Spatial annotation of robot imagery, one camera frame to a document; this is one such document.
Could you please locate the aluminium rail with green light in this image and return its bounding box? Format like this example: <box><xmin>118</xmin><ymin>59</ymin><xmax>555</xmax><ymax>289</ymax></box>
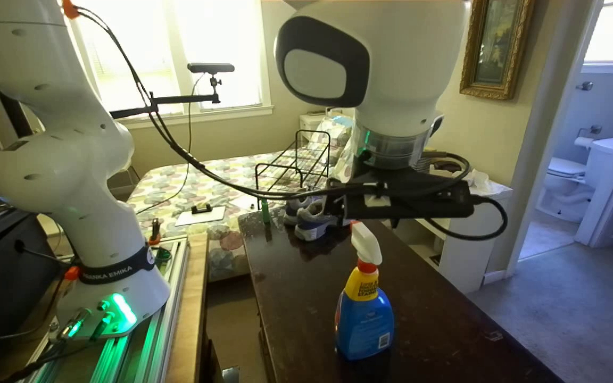
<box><xmin>7</xmin><ymin>241</ymin><xmax>192</xmax><ymax>383</ymax></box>

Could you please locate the white grey running sneaker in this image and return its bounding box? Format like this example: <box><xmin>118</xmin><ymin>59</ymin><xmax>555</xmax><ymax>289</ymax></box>
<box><xmin>291</xmin><ymin>195</ymin><xmax>345</xmax><ymax>242</ymax></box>
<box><xmin>275</xmin><ymin>197</ymin><xmax>308</xmax><ymax>228</ymax></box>

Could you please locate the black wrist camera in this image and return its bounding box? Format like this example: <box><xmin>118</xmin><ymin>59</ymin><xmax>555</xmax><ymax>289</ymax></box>
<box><xmin>389</xmin><ymin>178</ymin><xmax>477</xmax><ymax>218</ymax></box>

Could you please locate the small red brown tool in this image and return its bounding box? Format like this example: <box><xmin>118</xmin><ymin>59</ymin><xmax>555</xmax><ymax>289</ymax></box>
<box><xmin>147</xmin><ymin>218</ymin><xmax>164</xmax><ymax>251</ymax></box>

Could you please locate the white paper sheet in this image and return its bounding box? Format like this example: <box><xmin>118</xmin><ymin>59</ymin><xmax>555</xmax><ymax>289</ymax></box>
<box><xmin>175</xmin><ymin>205</ymin><xmax>228</xmax><ymax>229</ymax></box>

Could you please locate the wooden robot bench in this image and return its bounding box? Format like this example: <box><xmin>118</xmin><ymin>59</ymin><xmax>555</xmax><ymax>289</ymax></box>
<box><xmin>164</xmin><ymin>228</ymin><xmax>211</xmax><ymax>383</ymax></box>

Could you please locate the black mounted stereo camera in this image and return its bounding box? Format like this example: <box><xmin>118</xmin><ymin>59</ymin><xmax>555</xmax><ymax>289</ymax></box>
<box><xmin>184</xmin><ymin>62</ymin><xmax>239</xmax><ymax>77</ymax></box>

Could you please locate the white toilet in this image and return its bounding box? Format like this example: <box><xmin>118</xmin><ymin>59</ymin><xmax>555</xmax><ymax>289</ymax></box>
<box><xmin>536</xmin><ymin>155</ymin><xmax>593</xmax><ymax>223</ymax></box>

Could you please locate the bed with floral quilt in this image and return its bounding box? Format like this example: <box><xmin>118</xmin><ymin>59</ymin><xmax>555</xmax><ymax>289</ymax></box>
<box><xmin>107</xmin><ymin>151</ymin><xmax>356</xmax><ymax>286</ymax></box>

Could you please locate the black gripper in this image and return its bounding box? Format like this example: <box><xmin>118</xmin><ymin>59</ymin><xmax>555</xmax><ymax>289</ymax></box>
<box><xmin>340</xmin><ymin>163</ymin><xmax>439</xmax><ymax>223</ymax></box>

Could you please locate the white nightstand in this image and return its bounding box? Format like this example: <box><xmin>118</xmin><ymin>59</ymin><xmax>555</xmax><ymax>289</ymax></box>
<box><xmin>398</xmin><ymin>176</ymin><xmax>514</xmax><ymax>296</ymax></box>

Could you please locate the black wire rack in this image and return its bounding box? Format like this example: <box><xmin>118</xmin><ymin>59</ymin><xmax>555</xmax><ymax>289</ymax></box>
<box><xmin>254</xmin><ymin>128</ymin><xmax>334</xmax><ymax>208</ymax></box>

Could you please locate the thin black camera cable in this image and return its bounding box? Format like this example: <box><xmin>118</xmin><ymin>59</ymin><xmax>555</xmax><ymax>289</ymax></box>
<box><xmin>176</xmin><ymin>73</ymin><xmax>206</xmax><ymax>208</ymax></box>

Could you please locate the gold framed picture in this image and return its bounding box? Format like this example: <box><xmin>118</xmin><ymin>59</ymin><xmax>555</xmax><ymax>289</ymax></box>
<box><xmin>459</xmin><ymin>0</ymin><xmax>536</xmax><ymax>101</ymax></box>

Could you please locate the black controller box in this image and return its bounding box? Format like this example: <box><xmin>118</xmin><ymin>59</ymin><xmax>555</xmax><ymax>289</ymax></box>
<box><xmin>0</xmin><ymin>208</ymin><xmax>63</xmax><ymax>363</ymax></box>

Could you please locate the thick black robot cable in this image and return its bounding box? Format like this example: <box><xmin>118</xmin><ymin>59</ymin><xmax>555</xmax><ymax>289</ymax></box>
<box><xmin>70</xmin><ymin>5</ymin><xmax>366</xmax><ymax>201</ymax></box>

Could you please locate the white bathroom vanity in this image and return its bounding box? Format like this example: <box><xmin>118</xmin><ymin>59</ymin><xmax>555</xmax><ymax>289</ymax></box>
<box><xmin>572</xmin><ymin>133</ymin><xmax>613</xmax><ymax>187</ymax></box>

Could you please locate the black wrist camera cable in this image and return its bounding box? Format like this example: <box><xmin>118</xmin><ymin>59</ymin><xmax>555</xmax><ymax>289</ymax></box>
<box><xmin>418</xmin><ymin>149</ymin><xmax>510</xmax><ymax>242</ymax></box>

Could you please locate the blue spray bottle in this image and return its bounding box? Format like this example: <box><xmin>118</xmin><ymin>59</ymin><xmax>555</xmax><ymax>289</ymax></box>
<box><xmin>332</xmin><ymin>218</ymin><xmax>398</xmax><ymax>363</ymax></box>

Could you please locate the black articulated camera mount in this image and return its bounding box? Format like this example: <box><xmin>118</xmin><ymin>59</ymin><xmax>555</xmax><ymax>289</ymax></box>
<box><xmin>108</xmin><ymin>73</ymin><xmax>223</xmax><ymax>122</ymax></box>

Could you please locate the bright bedroom window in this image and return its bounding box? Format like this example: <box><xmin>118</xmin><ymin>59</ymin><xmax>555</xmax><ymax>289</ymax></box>
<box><xmin>63</xmin><ymin>0</ymin><xmax>275</xmax><ymax>123</ymax></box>

